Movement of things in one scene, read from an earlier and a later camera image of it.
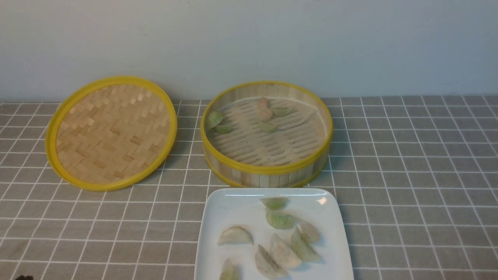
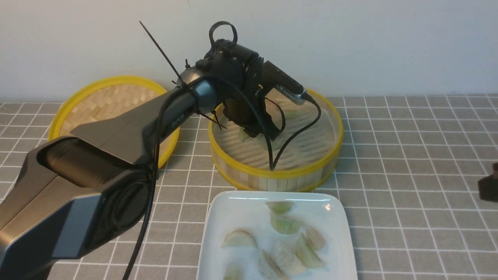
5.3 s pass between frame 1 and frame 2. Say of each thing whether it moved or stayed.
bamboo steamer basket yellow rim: moved
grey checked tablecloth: stayed
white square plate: stayed
